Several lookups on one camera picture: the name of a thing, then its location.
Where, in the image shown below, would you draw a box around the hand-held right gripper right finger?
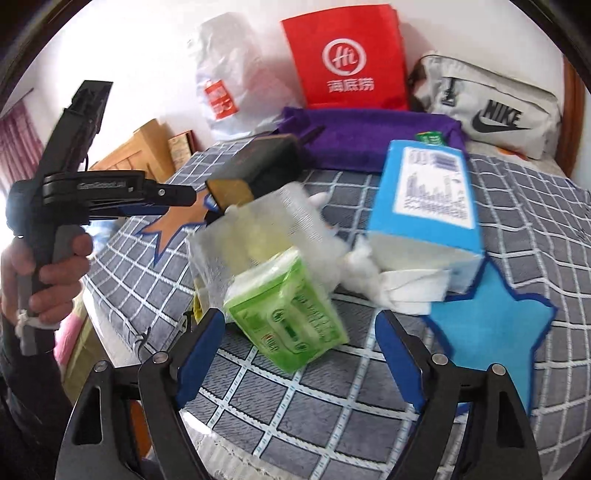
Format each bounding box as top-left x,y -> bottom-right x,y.
374,310 -> 543,480

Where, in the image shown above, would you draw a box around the person's left hand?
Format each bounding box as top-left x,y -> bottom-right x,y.
0,233 -> 94,330

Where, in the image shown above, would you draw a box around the pink striped curtain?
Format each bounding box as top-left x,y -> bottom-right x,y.
0,102 -> 43,185

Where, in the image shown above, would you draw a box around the red shopping bag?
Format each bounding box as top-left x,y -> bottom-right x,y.
281,4 -> 411,112

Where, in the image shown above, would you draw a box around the yellow packet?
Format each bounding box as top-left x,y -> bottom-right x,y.
191,272 -> 209,325

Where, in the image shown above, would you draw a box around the white tissue sheets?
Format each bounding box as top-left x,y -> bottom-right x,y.
378,269 -> 452,317

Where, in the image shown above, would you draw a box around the white plastic bag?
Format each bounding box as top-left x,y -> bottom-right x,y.
187,13 -> 304,141

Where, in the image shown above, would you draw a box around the brown patterned box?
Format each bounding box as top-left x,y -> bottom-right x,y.
167,131 -> 198,172

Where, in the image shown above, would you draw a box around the grey plaid star blanket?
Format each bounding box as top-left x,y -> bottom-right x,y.
81,138 -> 591,480

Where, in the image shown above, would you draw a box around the grey waist bag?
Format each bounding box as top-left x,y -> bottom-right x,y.
409,53 -> 565,160

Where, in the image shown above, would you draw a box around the blue tissue pack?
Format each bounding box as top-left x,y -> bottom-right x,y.
367,138 -> 486,295

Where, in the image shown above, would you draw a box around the wooden cabinet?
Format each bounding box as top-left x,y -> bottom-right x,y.
91,119 -> 177,183

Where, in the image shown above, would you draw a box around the black box with gold face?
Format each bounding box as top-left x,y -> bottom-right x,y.
204,133 -> 303,216

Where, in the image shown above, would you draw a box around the purple fabric storage box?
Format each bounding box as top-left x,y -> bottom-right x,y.
276,106 -> 469,174

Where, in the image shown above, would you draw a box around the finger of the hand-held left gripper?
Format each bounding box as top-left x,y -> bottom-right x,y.
88,203 -> 172,223
141,183 -> 198,207

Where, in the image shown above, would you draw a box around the green tissue pack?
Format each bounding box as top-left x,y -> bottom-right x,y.
223,247 -> 350,374

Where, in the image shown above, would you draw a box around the person's left forearm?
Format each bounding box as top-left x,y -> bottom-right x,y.
0,311 -> 72,467

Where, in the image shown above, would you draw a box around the wooden headboard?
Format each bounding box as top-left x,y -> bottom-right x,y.
555,54 -> 588,178

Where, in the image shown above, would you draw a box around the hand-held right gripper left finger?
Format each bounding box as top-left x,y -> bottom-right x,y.
60,308 -> 227,480

